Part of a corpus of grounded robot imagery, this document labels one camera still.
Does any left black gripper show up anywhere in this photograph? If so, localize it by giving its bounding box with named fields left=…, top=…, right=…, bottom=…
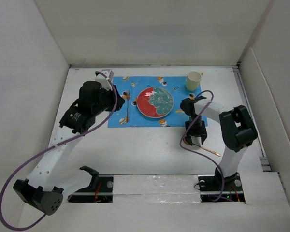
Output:
left=92, top=85, right=125, bottom=116

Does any copper fork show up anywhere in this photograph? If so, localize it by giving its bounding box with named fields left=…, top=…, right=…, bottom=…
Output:
left=126, top=90, right=131, bottom=123

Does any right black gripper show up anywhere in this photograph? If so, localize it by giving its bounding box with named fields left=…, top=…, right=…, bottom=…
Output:
left=186, top=115, right=208, bottom=143

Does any blue astronaut print cloth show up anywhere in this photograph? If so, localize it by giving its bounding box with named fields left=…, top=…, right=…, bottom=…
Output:
left=108, top=76, right=201, bottom=128

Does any copper spoon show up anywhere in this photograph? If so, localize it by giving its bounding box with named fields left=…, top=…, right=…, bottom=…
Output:
left=184, top=141, right=221, bottom=157

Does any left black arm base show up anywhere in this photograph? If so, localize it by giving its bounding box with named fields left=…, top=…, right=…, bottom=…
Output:
left=67, top=166, right=114, bottom=203

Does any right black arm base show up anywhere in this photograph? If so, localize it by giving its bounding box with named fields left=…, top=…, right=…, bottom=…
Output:
left=194, top=173, right=245, bottom=203

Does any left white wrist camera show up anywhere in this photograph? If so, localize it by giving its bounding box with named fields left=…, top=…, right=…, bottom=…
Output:
left=94, top=69, right=114, bottom=85

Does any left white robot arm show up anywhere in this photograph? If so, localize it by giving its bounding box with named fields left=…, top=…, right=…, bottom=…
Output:
left=13, top=79, right=125, bottom=216

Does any red and teal plate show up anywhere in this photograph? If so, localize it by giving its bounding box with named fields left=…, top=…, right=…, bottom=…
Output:
left=136, top=87, right=174, bottom=118

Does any metal rail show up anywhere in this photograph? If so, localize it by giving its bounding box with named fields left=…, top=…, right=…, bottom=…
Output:
left=72, top=190, right=244, bottom=196

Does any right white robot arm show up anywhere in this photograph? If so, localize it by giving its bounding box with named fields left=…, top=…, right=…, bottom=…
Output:
left=180, top=96, right=258, bottom=190

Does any pale yellow mug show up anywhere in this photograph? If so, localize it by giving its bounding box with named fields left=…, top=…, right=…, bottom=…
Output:
left=186, top=71, right=203, bottom=91

